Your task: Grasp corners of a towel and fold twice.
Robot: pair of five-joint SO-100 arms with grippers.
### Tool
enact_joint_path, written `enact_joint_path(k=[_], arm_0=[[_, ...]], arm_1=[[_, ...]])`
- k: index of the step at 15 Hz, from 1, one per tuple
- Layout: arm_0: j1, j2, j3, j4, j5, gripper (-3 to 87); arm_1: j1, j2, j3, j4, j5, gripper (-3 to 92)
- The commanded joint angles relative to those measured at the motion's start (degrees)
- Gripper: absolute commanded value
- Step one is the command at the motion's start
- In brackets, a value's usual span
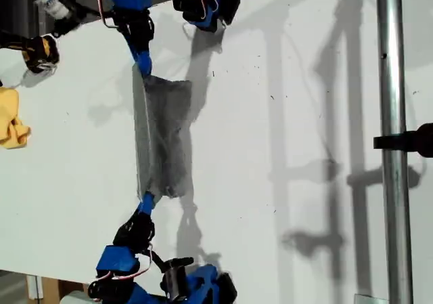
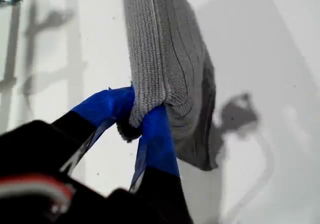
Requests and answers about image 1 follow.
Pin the short black camera stalk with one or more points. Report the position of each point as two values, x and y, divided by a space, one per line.
84 13
176 261

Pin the brown cardboard box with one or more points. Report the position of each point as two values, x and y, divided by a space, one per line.
50 285

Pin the yellow cloth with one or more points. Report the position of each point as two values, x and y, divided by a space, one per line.
10 114

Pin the grey white-striped towel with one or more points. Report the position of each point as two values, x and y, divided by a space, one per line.
162 131

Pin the steel post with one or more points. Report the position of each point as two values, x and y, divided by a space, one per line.
392 80

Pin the white plastic container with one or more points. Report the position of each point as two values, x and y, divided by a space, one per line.
76 298

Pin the white table leg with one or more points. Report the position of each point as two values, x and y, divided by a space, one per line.
34 287

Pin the black clamp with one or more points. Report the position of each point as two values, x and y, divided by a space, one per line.
406 141

